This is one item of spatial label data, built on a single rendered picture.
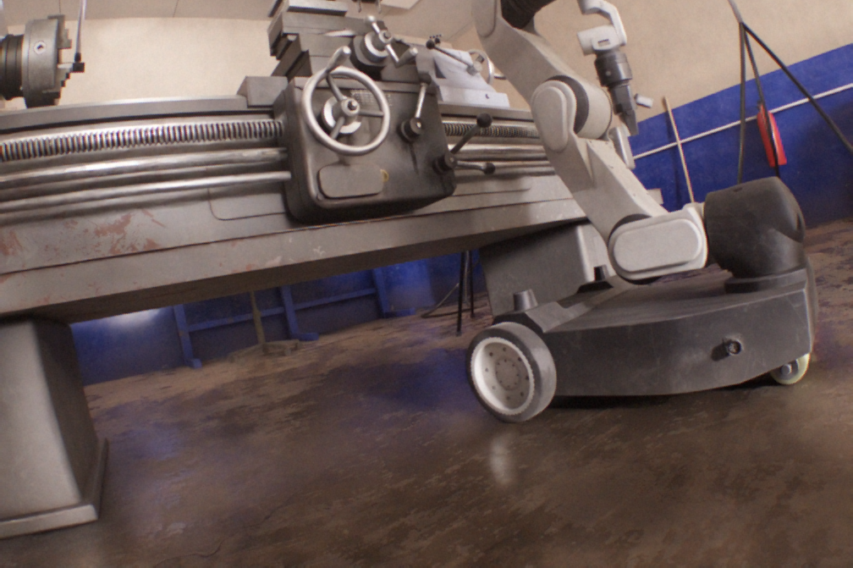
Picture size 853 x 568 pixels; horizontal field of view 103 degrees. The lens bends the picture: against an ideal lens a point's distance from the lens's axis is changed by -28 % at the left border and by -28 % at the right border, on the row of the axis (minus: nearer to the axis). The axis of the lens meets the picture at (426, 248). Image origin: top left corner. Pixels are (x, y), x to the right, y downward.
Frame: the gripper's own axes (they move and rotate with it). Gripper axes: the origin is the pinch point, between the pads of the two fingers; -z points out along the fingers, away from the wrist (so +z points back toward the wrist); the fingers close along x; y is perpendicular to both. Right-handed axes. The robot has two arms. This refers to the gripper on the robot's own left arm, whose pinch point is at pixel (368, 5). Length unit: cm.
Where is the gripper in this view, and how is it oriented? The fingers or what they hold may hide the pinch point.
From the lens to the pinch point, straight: 187.8
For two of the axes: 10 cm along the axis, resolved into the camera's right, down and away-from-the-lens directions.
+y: 4.6, -1.5, -8.8
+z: -2.1, -9.8, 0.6
